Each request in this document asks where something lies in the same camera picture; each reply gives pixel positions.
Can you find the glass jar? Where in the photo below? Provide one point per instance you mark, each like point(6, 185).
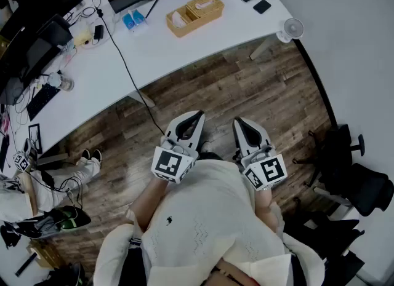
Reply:
point(63, 82)

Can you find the person's right forearm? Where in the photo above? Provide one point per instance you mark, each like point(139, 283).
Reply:
point(266, 208)

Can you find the person's left forearm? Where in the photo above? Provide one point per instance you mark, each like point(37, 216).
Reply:
point(151, 204)

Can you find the blue tissue packet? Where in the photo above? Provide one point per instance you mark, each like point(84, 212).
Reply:
point(135, 20)

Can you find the black office chair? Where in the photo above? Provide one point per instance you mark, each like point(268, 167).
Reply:
point(363, 183)

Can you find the wicker tissue box basket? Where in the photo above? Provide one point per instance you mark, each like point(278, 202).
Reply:
point(212, 12)

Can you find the person's white shoe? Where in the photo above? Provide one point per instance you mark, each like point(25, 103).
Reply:
point(205, 147)

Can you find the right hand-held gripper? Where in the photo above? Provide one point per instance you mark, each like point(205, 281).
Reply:
point(271, 169)

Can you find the person's white knit top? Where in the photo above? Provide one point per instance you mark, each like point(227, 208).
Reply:
point(209, 211)

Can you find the white desk fan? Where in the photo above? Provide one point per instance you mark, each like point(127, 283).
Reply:
point(294, 28)

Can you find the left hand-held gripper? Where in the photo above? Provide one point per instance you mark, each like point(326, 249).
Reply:
point(167, 163)

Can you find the black picture frame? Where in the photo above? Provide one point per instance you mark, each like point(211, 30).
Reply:
point(35, 138)

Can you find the black charger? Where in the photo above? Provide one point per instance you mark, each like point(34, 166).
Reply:
point(98, 32)

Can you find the black and green bag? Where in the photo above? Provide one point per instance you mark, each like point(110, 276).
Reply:
point(70, 220)

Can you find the crumpled white tissue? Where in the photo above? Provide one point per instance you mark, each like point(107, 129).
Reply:
point(178, 20)

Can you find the small black keyboard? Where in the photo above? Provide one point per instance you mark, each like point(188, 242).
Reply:
point(41, 101)

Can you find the black laptop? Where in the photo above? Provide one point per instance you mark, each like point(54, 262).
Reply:
point(43, 51)

